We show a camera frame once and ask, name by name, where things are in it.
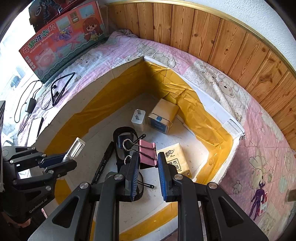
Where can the gold tin box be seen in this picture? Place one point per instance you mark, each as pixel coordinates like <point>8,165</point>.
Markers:
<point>164,109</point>

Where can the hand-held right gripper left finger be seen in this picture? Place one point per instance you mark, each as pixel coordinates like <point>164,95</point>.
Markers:
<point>134,176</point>

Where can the clear tube with sticker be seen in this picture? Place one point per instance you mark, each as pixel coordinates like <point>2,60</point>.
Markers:
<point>76,148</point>

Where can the pink binder clip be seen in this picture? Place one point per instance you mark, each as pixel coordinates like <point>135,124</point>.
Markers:
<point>146,153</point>

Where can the dark robot toy box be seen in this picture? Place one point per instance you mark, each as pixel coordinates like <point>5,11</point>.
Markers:
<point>46,9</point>

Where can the pink cartoon toy box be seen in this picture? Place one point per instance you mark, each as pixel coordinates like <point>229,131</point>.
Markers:
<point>57,46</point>

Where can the black glasses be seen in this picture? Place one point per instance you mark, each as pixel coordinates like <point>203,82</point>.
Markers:
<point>124,129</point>

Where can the black neckband earphones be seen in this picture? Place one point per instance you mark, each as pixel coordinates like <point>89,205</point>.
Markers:
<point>53,102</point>

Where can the black marker pen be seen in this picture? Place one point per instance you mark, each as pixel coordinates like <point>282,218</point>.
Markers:
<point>104,160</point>

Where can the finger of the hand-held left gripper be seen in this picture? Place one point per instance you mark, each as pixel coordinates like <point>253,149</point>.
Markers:
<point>64,166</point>
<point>52,161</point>

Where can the purple action figure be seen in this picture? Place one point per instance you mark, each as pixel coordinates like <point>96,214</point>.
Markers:
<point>259,197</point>

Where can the beige tissue packet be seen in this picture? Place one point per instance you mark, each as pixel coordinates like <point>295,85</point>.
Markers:
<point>178,160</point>

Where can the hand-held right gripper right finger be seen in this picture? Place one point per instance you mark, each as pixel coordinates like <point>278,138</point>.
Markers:
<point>161,178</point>

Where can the white box with yellow tape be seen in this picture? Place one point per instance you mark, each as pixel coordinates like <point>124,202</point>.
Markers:
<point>104,125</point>

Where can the white charger plug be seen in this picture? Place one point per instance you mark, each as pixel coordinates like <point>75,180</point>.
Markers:
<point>138,121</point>

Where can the red white card packet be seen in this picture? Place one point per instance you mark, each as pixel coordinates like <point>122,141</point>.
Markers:
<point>265,206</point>

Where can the pink printed blanket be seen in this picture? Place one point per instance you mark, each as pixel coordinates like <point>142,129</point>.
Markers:
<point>254,139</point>

